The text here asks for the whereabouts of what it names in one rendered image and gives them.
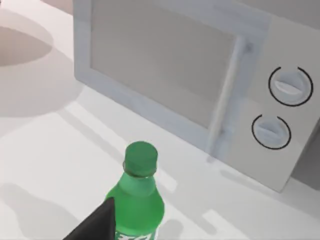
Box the pale microwave knob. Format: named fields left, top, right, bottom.
left=256, top=117, right=288, bottom=146
left=272, top=71, right=310, bottom=103

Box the pale microwave oven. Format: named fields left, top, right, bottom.
left=72, top=0, right=320, bottom=193

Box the green bottle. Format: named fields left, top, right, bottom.
left=104, top=140, right=165, bottom=240

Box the microwave oven door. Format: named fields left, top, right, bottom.
left=72, top=0, right=272, bottom=161

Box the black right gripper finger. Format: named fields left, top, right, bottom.
left=61, top=196, right=117, bottom=240

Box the microwave door handle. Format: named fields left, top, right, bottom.
left=207, top=37, right=253, bottom=155

